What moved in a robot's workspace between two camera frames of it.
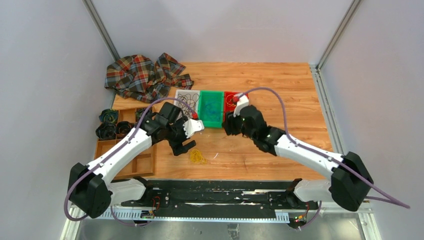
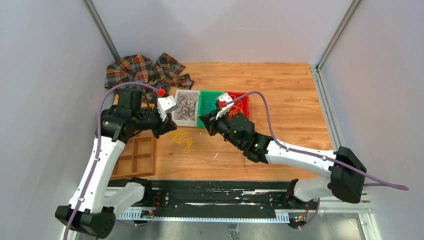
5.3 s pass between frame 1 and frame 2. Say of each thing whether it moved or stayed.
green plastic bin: stayed
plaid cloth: stayed
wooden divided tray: stayed
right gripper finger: moved
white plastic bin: stayed
